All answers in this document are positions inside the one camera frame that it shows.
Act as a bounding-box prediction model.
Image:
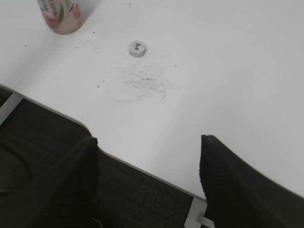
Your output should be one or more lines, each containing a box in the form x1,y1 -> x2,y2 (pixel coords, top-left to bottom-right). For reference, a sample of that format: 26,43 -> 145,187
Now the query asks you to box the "white table leg bracket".
184,197 -> 215,228

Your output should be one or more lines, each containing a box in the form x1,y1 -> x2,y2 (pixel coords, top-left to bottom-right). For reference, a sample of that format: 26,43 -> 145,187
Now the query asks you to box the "peach oolong tea bottle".
37,0 -> 82,35

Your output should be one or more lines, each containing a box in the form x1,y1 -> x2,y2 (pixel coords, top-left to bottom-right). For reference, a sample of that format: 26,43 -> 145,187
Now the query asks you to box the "white bottle cap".
129,41 -> 147,58

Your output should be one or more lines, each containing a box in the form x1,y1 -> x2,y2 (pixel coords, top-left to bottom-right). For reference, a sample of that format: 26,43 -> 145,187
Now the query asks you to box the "white table frame bar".
0,93 -> 23,125

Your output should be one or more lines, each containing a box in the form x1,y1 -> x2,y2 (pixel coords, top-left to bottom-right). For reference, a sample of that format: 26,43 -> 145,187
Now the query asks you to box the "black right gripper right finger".
199,135 -> 304,228

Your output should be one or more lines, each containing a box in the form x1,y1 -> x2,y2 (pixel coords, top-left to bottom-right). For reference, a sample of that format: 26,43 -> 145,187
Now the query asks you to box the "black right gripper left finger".
0,137 -> 98,228

